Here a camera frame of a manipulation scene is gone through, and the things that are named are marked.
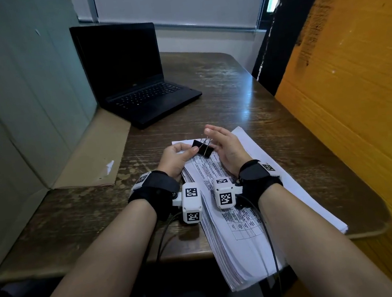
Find black right camera cable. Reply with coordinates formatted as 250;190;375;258
236;191;285;297

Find black wrist strap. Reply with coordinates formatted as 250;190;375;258
125;167;185;226
232;156;285;210

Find person's right hand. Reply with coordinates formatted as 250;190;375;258
203;119;255;181

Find black laptop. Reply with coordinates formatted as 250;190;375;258
69;11;206;137

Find black camera cable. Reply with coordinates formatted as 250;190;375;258
150;211;188;262
236;191;285;297

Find black left camera cable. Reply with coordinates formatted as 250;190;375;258
150;211;188;262

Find black left wrist strap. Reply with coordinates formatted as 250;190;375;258
125;167;185;226

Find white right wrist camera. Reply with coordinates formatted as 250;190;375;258
212;175;245;211

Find person's right forearm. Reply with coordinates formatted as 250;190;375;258
256;169;392;297

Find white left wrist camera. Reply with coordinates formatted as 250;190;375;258
170;181;205;226

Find beige cardboard panel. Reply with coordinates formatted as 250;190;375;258
0;0;149;285

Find person's left hand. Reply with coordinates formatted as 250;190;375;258
153;140;203;181

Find black binder clips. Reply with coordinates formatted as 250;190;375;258
190;136;216;160

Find orange cardboard panel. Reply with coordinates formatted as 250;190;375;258
263;0;392;297

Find aligned stack of printed sheets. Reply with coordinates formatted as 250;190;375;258
171;114;355;297

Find person's left forearm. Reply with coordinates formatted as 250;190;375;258
1;197;168;297

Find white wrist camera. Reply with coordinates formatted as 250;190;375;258
170;181;205;226
212;175;245;211

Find black right wrist strap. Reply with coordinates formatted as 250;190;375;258
232;156;285;210

